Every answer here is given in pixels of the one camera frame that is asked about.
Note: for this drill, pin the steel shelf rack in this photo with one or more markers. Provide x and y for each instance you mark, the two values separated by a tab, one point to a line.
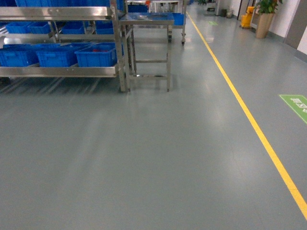
61	23

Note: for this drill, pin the blue bin with red wrap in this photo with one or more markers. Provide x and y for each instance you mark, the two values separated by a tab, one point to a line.
87	58

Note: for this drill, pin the blue empty bin middle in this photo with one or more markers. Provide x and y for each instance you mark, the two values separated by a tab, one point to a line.
60	56

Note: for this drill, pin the blue bin far left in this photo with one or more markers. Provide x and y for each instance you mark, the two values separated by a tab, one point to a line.
21	55

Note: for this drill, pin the red bubble wrap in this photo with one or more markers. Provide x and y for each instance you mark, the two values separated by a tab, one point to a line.
100	51

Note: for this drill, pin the small steel table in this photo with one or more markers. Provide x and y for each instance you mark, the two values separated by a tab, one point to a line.
147	53

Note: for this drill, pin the yellow mop bucket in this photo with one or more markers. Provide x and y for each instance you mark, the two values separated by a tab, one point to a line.
246	19

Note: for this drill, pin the plant in gold pot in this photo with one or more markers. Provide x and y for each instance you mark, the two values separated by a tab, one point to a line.
266	11

